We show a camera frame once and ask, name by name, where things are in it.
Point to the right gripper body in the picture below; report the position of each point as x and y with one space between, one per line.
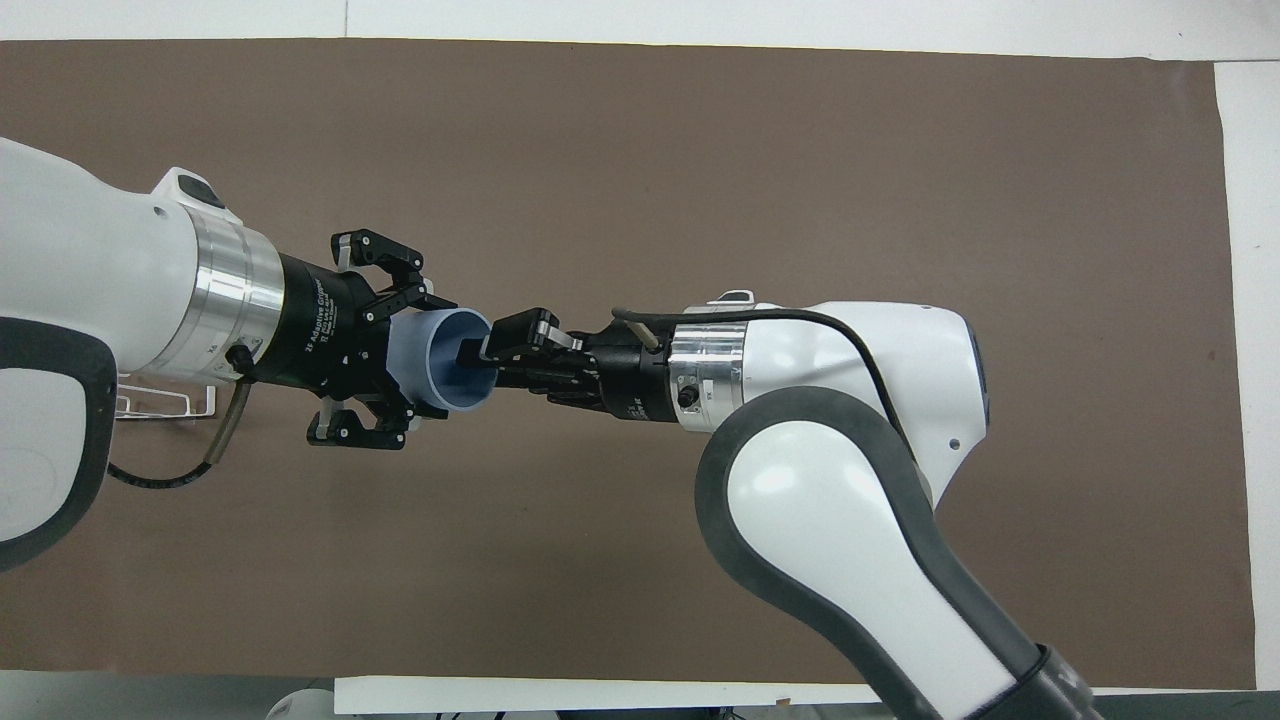
632 385

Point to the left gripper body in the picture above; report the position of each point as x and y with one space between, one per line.
320 330

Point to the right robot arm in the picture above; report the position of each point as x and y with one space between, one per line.
850 480

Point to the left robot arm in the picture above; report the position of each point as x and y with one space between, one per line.
90 260

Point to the light blue cup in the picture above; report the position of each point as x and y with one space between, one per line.
440 355

